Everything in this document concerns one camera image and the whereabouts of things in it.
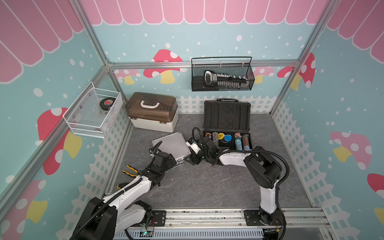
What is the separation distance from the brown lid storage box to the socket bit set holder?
11.4 inches

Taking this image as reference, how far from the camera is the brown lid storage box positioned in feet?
3.16

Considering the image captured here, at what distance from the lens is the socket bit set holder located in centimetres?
89
